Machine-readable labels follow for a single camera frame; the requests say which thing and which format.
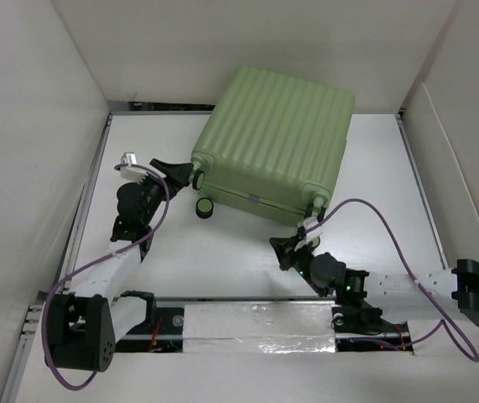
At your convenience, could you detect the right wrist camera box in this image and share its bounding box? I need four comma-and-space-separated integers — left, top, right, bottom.
297, 217, 323, 249

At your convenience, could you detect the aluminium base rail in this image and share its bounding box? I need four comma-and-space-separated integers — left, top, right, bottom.
14, 302, 430, 402

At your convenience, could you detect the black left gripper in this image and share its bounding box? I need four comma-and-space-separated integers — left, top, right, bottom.
134, 160, 191, 226

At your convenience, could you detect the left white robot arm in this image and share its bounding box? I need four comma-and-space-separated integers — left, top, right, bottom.
42, 153, 194, 374

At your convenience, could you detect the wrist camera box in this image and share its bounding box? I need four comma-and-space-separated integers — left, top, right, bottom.
297, 217, 323, 249
119, 152, 148, 183

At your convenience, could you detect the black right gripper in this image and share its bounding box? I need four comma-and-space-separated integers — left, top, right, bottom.
270, 234, 327, 297

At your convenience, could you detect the green hard-shell suitcase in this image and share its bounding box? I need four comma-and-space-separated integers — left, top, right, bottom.
191, 66, 356, 226

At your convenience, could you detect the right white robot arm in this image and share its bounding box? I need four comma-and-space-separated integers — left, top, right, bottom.
269, 236, 479, 334

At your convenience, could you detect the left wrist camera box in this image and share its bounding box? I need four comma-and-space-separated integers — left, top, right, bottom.
119, 152, 148, 183

